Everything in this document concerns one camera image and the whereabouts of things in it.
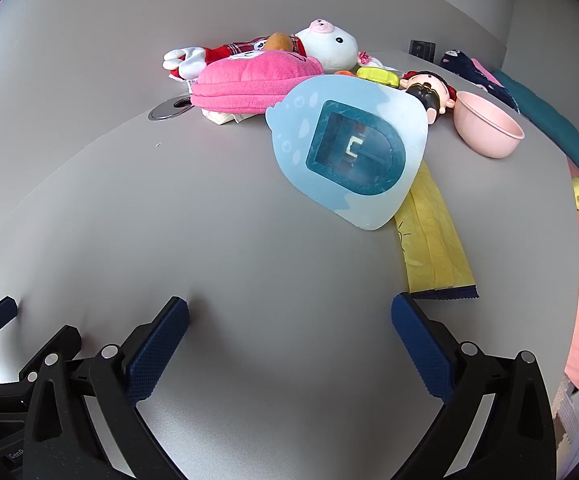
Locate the white plastic packet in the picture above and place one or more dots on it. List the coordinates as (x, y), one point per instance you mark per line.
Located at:
(224, 117)

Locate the navy printed blanket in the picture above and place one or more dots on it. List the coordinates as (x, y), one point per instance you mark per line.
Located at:
(464, 67)

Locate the small brown potato toy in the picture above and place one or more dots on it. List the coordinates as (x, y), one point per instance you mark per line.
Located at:
(278, 41)

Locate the metal desk grommet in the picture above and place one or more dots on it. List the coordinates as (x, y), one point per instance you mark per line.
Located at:
(169, 108)

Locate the pink folded cloth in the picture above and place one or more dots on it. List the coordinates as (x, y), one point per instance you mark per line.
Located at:
(484, 71)

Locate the yellow-green plastic toy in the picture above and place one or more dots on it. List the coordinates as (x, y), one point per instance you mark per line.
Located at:
(377, 76)

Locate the yellow wrapper packet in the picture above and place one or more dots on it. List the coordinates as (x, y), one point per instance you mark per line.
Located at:
(429, 240)

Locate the teal pillow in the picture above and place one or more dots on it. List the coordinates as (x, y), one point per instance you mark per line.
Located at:
(554, 120)

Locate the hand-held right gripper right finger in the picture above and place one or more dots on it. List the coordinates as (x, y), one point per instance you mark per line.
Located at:
(419, 350)

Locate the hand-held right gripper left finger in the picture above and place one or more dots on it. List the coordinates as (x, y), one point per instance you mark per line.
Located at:
(157, 355)

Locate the pink plush cushion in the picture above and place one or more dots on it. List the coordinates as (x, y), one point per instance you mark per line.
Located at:
(249, 80)

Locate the pink bowl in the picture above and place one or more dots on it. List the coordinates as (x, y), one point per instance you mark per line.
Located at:
(484, 130)

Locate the white pig plush toy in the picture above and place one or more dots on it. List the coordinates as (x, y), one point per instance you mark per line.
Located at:
(327, 45)

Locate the black-haired doll figure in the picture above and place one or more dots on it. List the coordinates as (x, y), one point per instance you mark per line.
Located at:
(427, 92)

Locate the light blue silicone pouch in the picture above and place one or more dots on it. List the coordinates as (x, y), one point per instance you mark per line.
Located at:
(294, 125)

